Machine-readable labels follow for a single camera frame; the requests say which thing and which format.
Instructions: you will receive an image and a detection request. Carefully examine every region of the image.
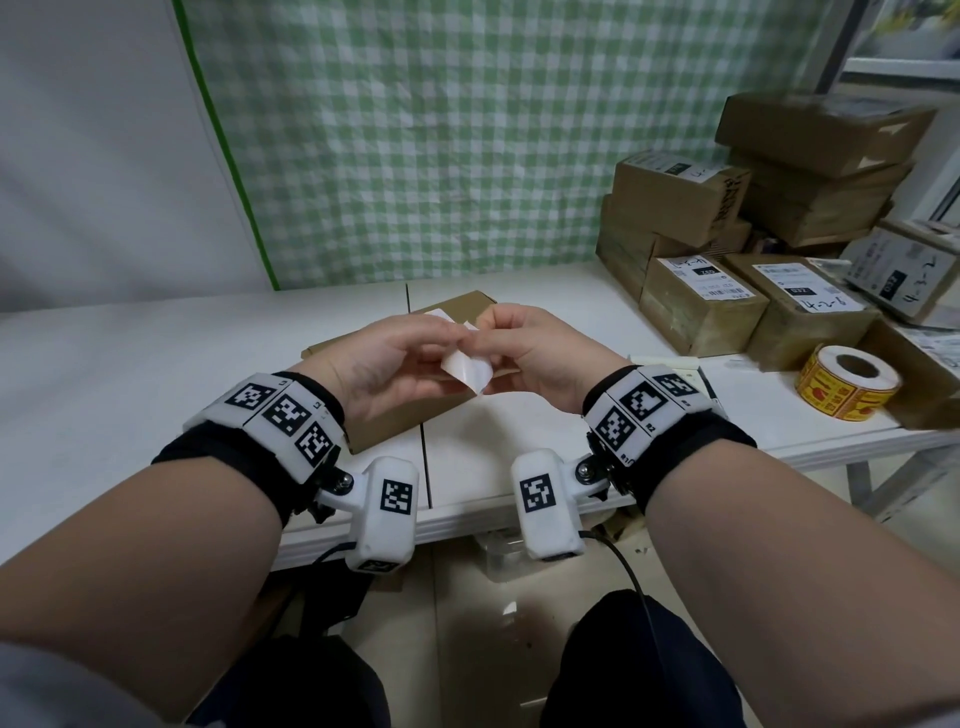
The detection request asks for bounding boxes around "person's left hand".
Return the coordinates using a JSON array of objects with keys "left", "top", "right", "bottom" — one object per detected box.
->
[{"left": 296, "top": 315, "right": 470, "bottom": 444}]

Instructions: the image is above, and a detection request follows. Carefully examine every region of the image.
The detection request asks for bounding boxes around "person's right hand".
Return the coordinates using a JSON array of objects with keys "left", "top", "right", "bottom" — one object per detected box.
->
[{"left": 469, "top": 302, "right": 631, "bottom": 414}]

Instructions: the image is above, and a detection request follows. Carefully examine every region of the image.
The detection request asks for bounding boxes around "white sticker label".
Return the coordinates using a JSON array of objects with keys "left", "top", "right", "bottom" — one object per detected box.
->
[{"left": 438, "top": 315, "right": 495, "bottom": 397}]

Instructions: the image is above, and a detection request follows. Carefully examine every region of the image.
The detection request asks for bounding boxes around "person's left forearm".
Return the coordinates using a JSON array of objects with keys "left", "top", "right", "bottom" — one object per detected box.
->
[{"left": 0, "top": 442, "right": 295, "bottom": 728}]

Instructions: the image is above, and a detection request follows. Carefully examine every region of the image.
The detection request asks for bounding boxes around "person's right forearm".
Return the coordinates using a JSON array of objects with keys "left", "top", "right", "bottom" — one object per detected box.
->
[{"left": 643, "top": 437, "right": 960, "bottom": 728}]

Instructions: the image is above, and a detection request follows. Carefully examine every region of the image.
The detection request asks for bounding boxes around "flat brown cardboard box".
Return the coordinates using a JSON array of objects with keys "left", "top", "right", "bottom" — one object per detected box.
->
[{"left": 301, "top": 291, "right": 520, "bottom": 456}]

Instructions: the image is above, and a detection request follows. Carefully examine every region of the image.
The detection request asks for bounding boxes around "right wristband with markers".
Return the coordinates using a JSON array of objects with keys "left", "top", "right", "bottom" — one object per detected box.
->
[{"left": 580, "top": 363, "right": 759, "bottom": 516}]

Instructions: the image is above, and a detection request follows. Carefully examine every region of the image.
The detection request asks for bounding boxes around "wristband with markers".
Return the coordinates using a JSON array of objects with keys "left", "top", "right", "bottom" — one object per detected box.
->
[
  {"left": 580, "top": 363, "right": 759, "bottom": 516},
  {"left": 150, "top": 369, "right": 351, "bottom": 528}
]

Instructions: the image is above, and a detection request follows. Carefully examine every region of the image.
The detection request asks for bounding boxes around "left wristband with markers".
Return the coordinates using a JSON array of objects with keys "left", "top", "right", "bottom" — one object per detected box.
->
[{"left": 150, "top": 369, "right": 351, "bottom": 528}]

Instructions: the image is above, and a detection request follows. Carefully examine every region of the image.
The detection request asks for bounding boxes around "clear plastic container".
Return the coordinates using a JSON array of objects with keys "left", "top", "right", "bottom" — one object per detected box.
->
[{"left": 471, "top": 527, "right": 543, "bottom": 583}]

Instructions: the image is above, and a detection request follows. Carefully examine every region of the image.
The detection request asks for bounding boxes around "pile of cardboard parcels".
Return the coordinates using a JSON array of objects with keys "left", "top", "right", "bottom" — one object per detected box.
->
[{"left": 596, "top": 90, "right": 960, "bottom": 431}]

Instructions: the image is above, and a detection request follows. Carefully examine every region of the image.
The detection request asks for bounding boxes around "green checked cloth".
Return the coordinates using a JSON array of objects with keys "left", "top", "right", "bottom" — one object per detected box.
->
[{"left": 171, "top": 0, "right": 864, "bottom": 294}]

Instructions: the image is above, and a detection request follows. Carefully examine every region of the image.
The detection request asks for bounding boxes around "roll of yellow stickers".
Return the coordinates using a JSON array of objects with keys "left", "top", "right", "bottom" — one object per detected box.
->
[{"left": 795, "top": 343, "right": 901, "bottom": 427}]

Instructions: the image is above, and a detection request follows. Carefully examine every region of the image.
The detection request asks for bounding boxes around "person's right leg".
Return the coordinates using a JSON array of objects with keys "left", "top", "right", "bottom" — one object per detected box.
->
[{"left": 538, "top": 588, "right": 768, "bottom": 728}]

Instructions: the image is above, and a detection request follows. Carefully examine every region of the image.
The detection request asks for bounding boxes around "person's leg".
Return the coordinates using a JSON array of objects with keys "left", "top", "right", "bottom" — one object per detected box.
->
[
  {"left": 186, "top": 633, "right": 393, "bottom": 728},
  {"left": 538, "top": 588, "right": 768, "bottom": 728}
]

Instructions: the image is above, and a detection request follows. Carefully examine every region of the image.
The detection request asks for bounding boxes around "person's left leg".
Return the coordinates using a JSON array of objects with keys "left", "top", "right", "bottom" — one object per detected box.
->
[{"left": 186, "top": 633, "right": 393, "bottom": 728}]

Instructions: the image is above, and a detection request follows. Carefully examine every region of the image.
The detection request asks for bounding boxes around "person's grey sleeve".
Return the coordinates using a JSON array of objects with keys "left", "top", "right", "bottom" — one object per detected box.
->
[{"left": 0, "top": 637, "right": 155, "bottom": 728}]

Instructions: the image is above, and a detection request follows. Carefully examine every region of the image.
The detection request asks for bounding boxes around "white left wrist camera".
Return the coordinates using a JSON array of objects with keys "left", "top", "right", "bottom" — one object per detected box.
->
[{"left": 315, "top": 455, "right": 420, "bottom": 576}]

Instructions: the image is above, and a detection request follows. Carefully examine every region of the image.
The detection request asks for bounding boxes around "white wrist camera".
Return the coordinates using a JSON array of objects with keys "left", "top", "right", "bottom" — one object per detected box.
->
[
  {"left": 510, "top": 447, "right": 610, "bottom": 563},
  {"left": 315, "top": 455, "right": 420, "bottom": 576}
]

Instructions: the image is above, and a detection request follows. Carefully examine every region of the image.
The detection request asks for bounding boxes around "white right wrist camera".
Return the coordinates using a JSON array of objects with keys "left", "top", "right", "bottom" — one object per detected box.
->
[{"left": 510, "top": 447, "right": 610, "bottom": 563}]

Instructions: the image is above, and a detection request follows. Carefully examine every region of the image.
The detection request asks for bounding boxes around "black camera cable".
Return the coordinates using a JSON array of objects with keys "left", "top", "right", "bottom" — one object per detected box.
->
[{"left": 579, "top": 528, "right": 670, "bottom": 680}]

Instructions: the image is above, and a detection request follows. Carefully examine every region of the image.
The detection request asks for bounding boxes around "white table leg frame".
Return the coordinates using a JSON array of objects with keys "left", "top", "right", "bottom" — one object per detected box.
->
[{"left": 846, "top": 444, "right": 960, "bottom": 526}]

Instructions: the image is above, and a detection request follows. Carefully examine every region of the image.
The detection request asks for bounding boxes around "window frame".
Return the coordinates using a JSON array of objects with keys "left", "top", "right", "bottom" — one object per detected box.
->
[{"left": 816, "top": 0, "right": 960, "bottom": 85}]

